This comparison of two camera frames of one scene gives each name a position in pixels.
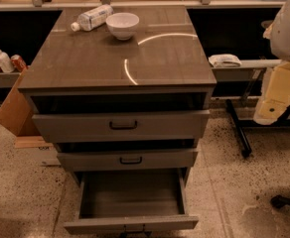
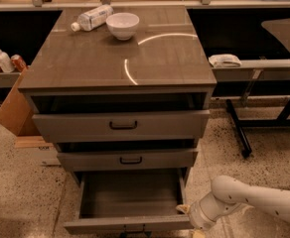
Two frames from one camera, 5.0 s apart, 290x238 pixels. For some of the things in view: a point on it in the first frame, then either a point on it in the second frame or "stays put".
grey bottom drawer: [135, 201] stays put
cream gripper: [288, 37] -> [196, 215]
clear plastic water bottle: [92, 18] stays put
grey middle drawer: [163, 160] stays put
